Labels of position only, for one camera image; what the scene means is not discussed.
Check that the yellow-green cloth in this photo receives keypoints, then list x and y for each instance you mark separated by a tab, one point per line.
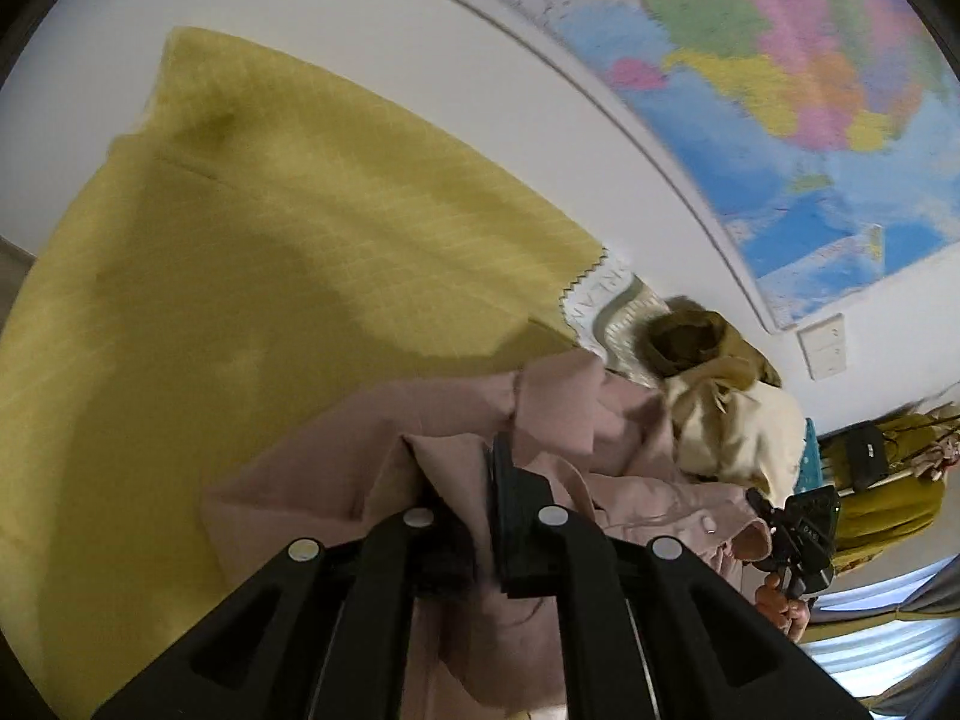
892	517

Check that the yellow quilted blanket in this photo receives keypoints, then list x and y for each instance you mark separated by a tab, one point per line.
262	277

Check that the pink jacket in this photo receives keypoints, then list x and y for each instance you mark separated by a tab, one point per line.
622	427

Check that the white printed cloth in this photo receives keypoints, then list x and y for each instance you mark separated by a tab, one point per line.
607	307

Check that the grey cloth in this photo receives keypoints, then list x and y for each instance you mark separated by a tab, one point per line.
900	637

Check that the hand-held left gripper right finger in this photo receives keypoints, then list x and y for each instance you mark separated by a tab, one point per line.
501	525

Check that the teal dotted cloth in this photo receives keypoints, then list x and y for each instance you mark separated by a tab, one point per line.
811	465

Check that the person's right hand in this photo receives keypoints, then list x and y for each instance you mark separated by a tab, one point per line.
787	611

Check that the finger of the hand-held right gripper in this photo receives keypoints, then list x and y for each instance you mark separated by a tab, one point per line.
761	510

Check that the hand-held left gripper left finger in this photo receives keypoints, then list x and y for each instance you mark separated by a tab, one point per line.
431	559

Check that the olive green garment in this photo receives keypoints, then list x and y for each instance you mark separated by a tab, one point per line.
720	345

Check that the black bag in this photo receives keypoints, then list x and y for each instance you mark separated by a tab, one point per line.
865	457

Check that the white wall switch panel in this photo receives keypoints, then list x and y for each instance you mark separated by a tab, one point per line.
823	349

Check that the cream garment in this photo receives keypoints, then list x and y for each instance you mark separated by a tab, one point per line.
750	427

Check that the colourful wall map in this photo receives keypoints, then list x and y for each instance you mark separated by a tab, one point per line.
787	90

